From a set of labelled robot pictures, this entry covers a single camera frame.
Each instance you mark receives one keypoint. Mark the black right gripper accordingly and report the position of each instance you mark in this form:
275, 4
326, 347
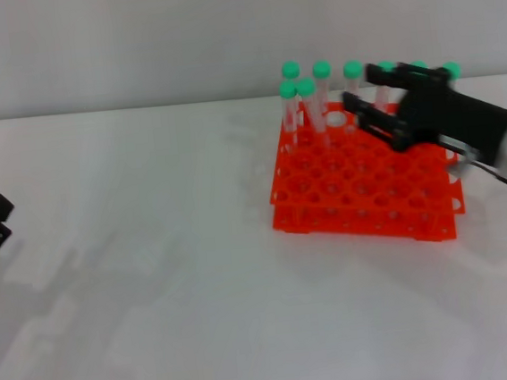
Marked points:
453, 117

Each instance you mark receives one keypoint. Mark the green capped clear test tube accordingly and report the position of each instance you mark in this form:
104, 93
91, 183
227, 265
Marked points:
288, 89
453, 71
321, 69
305, 87
352, 69
418, 65
290, 68
384, 96

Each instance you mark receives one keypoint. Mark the orange plastic test tube rack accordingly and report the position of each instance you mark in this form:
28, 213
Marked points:
346, 176

